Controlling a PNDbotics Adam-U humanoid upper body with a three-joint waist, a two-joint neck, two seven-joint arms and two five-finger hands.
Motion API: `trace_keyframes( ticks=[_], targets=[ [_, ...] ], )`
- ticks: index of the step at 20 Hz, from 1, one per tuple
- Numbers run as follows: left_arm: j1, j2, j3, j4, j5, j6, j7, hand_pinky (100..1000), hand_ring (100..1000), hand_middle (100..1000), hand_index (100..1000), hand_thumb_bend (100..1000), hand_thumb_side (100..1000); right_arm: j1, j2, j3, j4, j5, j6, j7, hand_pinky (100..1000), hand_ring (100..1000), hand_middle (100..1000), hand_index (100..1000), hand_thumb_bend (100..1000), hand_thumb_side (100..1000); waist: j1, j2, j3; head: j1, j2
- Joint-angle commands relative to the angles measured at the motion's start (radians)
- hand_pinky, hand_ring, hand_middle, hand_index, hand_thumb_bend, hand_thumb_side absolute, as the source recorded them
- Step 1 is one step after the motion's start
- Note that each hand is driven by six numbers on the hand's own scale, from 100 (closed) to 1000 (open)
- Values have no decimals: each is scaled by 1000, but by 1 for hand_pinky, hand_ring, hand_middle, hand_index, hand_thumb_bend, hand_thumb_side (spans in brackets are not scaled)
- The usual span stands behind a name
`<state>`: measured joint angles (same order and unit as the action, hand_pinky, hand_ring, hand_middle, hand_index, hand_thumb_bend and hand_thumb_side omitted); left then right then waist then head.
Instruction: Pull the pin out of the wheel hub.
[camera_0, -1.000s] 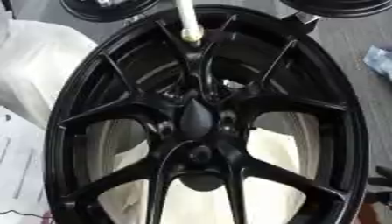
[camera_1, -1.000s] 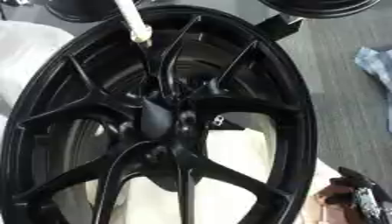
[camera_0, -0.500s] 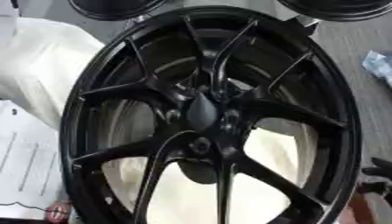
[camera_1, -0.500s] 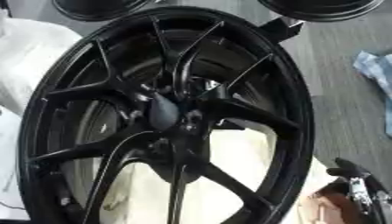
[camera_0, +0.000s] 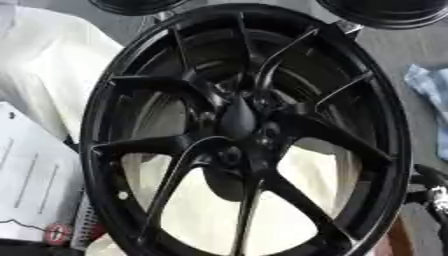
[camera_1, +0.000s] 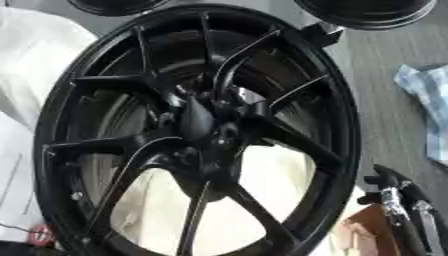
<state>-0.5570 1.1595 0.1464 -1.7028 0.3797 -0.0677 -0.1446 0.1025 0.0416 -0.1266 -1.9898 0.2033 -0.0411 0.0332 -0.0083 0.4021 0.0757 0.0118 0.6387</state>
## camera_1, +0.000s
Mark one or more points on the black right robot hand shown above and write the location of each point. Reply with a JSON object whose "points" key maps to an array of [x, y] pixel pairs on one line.
{"points": [[408, 230]]}

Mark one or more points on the black round wheel rim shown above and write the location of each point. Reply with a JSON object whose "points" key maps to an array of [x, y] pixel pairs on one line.
{"points": [[116, 6], [367, 13]]}

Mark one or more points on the black spoked wheel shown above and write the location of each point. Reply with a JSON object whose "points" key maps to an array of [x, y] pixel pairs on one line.
{"points": [[116, 143]]}

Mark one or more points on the brown cardboard piece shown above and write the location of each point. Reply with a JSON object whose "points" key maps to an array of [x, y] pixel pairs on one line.
{"points": [[370, 233]]}

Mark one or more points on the blue white checked cloth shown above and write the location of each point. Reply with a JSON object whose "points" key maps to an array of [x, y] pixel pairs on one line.
{"points": [[429, 100]]}

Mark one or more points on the red white round sticker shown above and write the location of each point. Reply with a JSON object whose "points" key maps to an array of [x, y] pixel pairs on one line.
{"points": [[42, 235]]}

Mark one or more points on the black wheel support bracket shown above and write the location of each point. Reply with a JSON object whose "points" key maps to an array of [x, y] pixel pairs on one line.
{"points": [[324, 33]]}

